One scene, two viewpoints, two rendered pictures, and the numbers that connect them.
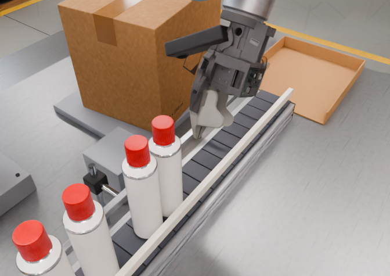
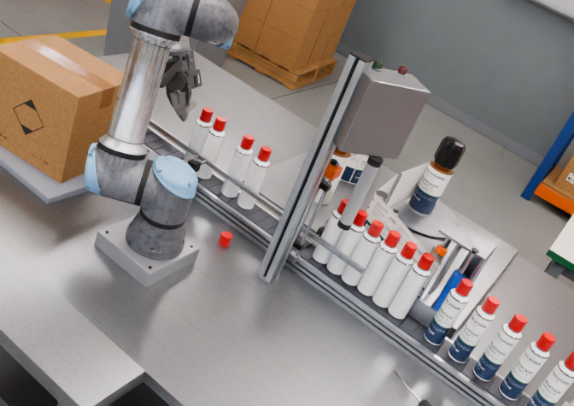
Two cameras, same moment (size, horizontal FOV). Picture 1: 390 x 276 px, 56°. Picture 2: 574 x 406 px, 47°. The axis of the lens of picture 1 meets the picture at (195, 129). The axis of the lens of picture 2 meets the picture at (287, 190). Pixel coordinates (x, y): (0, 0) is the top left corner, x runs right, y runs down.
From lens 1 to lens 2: 200 cm
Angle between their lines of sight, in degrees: 80
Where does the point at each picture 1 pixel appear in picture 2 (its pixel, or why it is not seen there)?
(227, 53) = (183, 70)
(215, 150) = (148, 139)
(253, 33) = (190, 55)
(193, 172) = (165, 152)
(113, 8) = (97, 81)
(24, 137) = (82, 224)
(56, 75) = not seen: outside the picture
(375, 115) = not seen: hidden behind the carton
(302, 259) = not seen: hidden behind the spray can
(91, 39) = (95, 111)
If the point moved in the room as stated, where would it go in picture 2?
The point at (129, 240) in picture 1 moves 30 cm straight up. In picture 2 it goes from (209, 183) to (239, 97)
